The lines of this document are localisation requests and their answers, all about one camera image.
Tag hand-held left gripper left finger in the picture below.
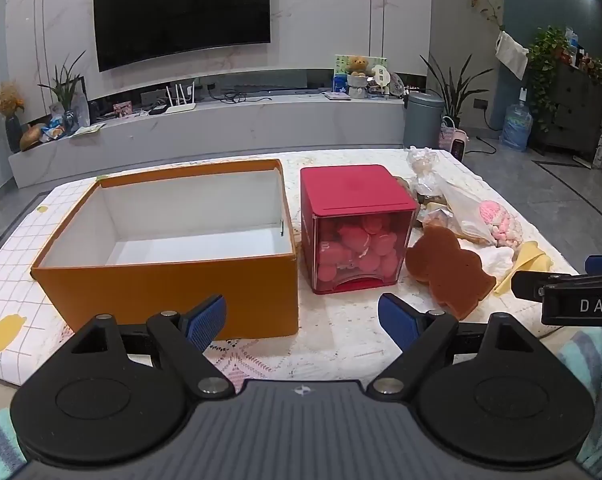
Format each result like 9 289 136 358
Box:
71 294 236 399

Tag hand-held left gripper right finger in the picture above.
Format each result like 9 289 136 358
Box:
366 292 532 401

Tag yellow cloth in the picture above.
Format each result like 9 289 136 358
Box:
493 241 553 295

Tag white cloth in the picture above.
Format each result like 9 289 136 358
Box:
473 245 520 282

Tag orange cardboard box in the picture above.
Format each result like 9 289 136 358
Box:
30 158 300 339

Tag brown bear-shaped sponge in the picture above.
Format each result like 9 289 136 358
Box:
405 225 496 321

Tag pink and white crochet hat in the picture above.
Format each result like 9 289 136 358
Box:
481 200 524 249

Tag person's right forearm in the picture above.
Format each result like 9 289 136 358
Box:
556 327 602 480

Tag person's left forearm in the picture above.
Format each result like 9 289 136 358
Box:
0 407 30 480

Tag pile of pink round sponges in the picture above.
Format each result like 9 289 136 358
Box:
316 215 400 283

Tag large clear plastic bag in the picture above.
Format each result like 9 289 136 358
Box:
418 175 496 247

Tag red plastic dispenser box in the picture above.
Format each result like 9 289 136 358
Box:
300 164 418 296

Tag dark sideboard cabinet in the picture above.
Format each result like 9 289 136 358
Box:
533 62 602 161

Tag blue water bottle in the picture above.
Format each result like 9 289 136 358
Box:
501 102 534 153

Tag small clear plastic bag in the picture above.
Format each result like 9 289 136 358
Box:
406 146 441 183

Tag pink space heater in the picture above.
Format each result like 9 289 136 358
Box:
438 117 468 162

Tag grey trash bin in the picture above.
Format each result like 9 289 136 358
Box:
403 91 446 150

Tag grey television cabinet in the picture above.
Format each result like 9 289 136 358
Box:
8 94 408 189

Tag long-leaf potted plant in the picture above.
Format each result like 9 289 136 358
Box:
420 52 494 129

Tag green trailing plant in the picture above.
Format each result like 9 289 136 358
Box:
526 26 570 132

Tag white router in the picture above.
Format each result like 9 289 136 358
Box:
164 80 197 114

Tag white hanging towel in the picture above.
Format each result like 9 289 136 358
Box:
495 31 530 80

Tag snack packets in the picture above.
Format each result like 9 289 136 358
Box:
41 114 82 142

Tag brown round object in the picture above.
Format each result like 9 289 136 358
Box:
20 122 47 152

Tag brown teddy bear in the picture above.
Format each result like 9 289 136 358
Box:
345 55 371 79

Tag long-leaf plant in glass vase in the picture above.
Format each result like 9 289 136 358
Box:
37 50 90 123

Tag dark vase with dried flowers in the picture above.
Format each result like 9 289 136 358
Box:
0 81 26 154

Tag black wall television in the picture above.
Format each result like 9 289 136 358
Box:
92 0 272 73

